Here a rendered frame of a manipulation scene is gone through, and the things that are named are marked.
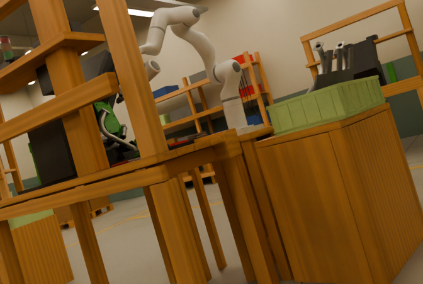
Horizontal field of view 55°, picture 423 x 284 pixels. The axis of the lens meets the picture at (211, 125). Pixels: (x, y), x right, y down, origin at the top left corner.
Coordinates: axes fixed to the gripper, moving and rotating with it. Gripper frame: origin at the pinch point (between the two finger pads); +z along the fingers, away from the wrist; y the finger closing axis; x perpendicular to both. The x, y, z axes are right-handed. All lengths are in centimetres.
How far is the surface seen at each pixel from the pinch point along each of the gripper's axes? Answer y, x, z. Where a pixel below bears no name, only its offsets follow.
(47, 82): 35.3, 3.5, 13.6
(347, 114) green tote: -72, 32, -91
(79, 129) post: 15.2, 34.7, 1.2
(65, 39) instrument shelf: 42.7, 12.8, -21.4
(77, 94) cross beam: 26.3, 31.3, -13.1
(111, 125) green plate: -7.3, 0.8, 18.5
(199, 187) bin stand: -86, -3, 28
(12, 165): -17, -144, 276
